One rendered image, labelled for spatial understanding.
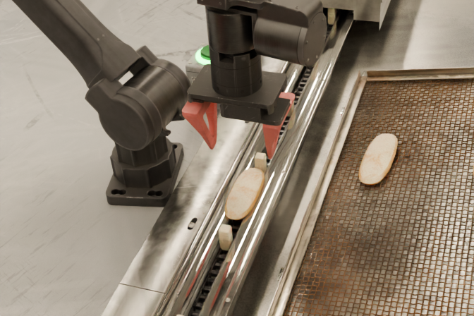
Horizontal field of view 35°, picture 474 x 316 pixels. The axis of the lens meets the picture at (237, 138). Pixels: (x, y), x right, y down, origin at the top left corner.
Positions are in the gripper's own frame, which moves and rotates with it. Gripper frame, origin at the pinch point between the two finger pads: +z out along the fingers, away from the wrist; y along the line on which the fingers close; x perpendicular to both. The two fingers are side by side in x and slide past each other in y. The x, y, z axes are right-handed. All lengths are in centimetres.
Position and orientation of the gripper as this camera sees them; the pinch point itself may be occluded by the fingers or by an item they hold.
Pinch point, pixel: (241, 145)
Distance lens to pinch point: 91.8
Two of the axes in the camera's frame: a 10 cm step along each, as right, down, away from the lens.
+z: 0.6, 7.9, 6.1
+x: 3.2, -6.0, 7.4
